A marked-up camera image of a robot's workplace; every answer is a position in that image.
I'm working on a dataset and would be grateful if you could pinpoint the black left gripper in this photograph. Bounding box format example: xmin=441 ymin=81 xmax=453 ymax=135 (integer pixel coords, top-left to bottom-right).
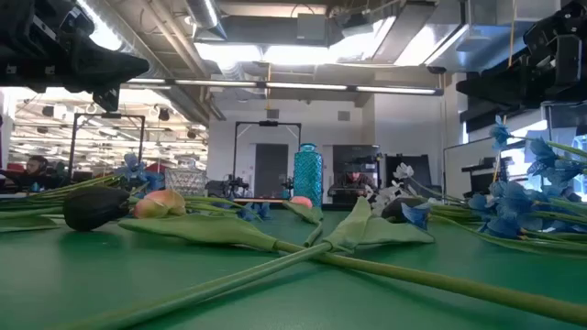
xmin=0 ymin=0 xmax=150 ymax=113

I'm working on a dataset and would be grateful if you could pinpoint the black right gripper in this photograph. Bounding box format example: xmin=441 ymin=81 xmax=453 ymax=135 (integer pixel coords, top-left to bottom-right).
xmin=456 ymin=0 xmax=587 ymax=109

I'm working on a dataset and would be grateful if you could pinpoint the blue artificial flower spray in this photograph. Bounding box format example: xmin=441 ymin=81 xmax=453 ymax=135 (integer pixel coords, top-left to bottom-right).
xmin=401 ymin=114 xmax=587 ymax=258
xmin=0 ymin=153 xmax=272 ymax=224

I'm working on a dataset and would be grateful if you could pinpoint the dark artificial tulip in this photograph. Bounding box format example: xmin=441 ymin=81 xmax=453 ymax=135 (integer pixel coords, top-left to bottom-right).
xmin=0 ymin=185 xmax=132 ymax=234
xmin=54 ymin=195 xmax=436 ymax=330

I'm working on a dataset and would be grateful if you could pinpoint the teal textured glass vase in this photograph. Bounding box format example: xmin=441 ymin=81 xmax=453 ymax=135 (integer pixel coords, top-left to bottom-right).
xmin=293 ymin=142 xmax=324 ymax=208

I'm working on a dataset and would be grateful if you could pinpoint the pink artificial tulip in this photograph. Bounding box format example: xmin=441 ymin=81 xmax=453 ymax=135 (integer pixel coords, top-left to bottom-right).
xmin=117 ymin=189 xmax=587 ymax=327
xmin=282 ymin=195 xmax=325 ymax=248

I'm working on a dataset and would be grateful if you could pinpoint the clear textured glass vase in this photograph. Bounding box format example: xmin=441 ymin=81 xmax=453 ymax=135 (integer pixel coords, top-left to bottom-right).
xmin=163 ymin=167 xmax=207 ymax=197

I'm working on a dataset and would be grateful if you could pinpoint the whiteboard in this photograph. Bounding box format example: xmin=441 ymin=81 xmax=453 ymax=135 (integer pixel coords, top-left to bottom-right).
xmin=442 ymin=136 xmax=501 ymax=201

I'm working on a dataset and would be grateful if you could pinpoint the black equipment cart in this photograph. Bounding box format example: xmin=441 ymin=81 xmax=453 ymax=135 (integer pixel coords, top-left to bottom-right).
xmin=460 ymin=157 xmax=513 ymax=197

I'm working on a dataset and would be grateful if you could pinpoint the person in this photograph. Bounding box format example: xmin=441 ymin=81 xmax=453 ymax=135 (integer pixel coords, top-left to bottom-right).
xmin=327 ymin=162 xmax=380 ymax=205
xmin=0 ymin=154 xmax=61 ymax=193

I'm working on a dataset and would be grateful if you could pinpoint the black standing panel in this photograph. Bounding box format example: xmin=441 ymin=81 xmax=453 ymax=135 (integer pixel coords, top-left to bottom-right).
xmin=384 ymin=153 xmax=432 ymax=198

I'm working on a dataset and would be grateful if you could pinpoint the black workstation with monitor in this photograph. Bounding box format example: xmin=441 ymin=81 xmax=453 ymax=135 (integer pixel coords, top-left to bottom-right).
xmin=332 ymin=144 xmax=382 ymax=205

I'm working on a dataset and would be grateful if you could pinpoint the grey door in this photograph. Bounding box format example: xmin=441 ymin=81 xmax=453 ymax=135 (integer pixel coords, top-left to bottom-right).
xmin=254 ymin=143 xmax=289 ymax=199

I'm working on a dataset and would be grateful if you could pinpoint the long ceiling light bar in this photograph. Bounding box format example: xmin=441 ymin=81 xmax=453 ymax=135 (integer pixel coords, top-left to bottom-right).
xmin=121 ymin=77 xmax=445 ymax=97

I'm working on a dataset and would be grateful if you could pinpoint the green table mat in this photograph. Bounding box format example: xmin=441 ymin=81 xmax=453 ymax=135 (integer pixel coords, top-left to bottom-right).
xmin=0 ymin=208 xmax=587 ymax=330

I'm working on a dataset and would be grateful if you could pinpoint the silver ribbed ventilation duct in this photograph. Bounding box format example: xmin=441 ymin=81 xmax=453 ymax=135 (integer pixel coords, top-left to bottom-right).
xmin=77 ymin=0 xmax=160 ymax=77

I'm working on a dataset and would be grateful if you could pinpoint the black gantry frame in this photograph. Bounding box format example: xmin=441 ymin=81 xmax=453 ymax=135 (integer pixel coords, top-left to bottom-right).
xmin=232 ymin=120 xmax=303 ymax=193
xmin=68 ymin=112 xmax=147 ymax=182

